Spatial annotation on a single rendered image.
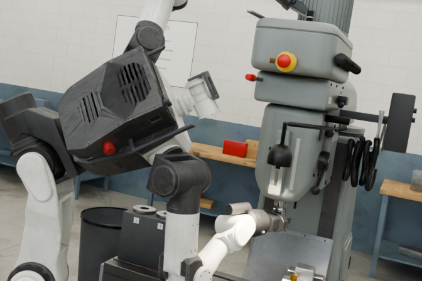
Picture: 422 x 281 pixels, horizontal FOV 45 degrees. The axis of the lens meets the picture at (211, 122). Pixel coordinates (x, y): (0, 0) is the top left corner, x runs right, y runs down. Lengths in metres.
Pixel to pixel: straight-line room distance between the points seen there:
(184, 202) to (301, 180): 0.48
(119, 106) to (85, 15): 6.11
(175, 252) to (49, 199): 0.39
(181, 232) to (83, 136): 0.36
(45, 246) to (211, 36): 5.11
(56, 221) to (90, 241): 2.08
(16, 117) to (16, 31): 6.63
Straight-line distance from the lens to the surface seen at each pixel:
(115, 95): 1.33
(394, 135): 1.92
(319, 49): 1.53
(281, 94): 1.64
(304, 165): 1.68
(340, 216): 2.16
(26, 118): 1.51
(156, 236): 1.95
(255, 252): 2.19
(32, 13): 7.96
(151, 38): 1.52
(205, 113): 1.45
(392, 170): 5.94
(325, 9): 1.92
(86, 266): 3.68
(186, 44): 6.55
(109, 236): 3.52
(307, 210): 2.16
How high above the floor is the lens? 1.67
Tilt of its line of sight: 5 degrees down
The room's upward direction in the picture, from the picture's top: 8 degrees clockwise
